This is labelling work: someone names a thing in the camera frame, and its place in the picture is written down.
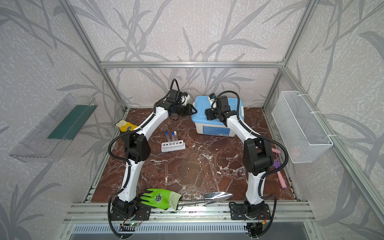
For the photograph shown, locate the purple pink plastic scoop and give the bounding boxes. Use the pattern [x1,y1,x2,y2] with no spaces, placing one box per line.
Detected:
[272,148,281,154]

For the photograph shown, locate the blue plastic bin lid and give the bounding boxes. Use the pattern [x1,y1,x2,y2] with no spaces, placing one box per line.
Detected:
[191,95,244,125]

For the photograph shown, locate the yellow black work glove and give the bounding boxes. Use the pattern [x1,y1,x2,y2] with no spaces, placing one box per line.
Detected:
[115,120,138,133]

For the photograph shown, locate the green work glove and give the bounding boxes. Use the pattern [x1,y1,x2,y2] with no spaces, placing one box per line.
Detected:
[139,189,182,210]

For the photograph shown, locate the white plastic storage bin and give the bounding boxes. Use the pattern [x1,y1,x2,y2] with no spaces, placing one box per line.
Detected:
[195,123,236,137]

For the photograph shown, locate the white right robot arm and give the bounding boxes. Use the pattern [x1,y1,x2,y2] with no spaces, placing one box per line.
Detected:
[205,91,289,219]

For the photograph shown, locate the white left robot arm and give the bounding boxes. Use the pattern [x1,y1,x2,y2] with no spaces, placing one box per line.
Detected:
[108,79,197,219]

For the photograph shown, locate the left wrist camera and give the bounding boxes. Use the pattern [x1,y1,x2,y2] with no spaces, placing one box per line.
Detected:
[180,92,190,106]

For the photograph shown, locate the silver metal trowel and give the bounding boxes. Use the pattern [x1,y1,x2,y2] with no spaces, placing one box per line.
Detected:
[178,192,234,207]

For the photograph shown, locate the clear plastic wall shelf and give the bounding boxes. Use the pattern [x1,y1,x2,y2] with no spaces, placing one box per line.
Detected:
[10,94,98,163]

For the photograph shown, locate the white wire mesh basket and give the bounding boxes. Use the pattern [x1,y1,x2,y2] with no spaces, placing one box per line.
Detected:
[272,91,333,164]

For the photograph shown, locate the white test tube rack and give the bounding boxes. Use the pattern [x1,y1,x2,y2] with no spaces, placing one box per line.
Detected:
[161,140,186,153]

